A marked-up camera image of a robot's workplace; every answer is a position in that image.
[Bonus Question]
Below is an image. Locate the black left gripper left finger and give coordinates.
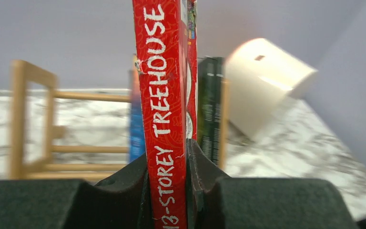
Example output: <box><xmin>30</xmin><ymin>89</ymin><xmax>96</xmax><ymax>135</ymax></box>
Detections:
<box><xmin>0</xmin><ymin>156</ymin><xmax>154</xmax><ymax>229</ymax></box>

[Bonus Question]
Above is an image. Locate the wooden dowel rack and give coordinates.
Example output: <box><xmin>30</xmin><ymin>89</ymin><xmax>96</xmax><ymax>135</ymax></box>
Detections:
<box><xmin>9</xmin><ymin>59</ymin><xmax>230</xmax><ymax>181</ymax></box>

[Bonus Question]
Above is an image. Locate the cream cylindrical lamp shade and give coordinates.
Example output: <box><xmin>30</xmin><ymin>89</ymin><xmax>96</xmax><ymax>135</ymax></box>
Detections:
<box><xmin>224</xmin><ymin>38</ymin><xmax>318</xmax><ymax>142</ymax></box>

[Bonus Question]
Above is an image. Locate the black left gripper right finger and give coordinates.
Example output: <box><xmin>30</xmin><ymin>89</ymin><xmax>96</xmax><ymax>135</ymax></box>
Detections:
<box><xmin>186</xmin><ymin>139</ymin><xmax>357</xmax><ymax>229</ymax></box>

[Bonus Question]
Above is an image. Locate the dark green hardcover book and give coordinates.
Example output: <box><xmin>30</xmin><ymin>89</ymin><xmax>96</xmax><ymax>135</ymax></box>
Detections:
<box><xmin>212</xmin><ymin>57</ymin><xmax>223</xmax><ymax>166</ymax></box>

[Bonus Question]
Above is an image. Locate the blue cover paperback book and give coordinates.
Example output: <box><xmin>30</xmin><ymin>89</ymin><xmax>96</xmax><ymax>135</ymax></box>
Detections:
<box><xmin>129</xmin><ymin>54</ymin><xmax>145</xmax><ymax>162</ymax></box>

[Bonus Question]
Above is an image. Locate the red spine paperback book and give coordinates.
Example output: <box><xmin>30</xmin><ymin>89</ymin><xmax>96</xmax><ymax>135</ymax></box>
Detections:
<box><xmin>132</xmin><ymin>0</ymin><xmax>188</xmax><ymax>229</ymax></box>

